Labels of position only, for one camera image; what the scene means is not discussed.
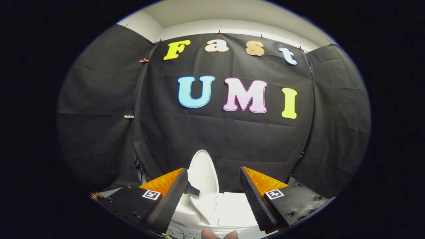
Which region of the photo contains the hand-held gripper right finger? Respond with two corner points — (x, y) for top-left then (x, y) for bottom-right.
(239, 167), (334, 233)

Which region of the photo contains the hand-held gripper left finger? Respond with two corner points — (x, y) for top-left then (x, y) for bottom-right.
(95, 168), (189, 234)

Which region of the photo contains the black lid lifter tab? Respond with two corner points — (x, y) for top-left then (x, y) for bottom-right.
(184, 181), (202, 197)

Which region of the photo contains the black backdrop cloth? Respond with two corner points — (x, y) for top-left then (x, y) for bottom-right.
(56, 24), (372, 199)

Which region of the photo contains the tangle of thin cables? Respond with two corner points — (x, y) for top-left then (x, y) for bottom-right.
(162, 224), (187, 239)

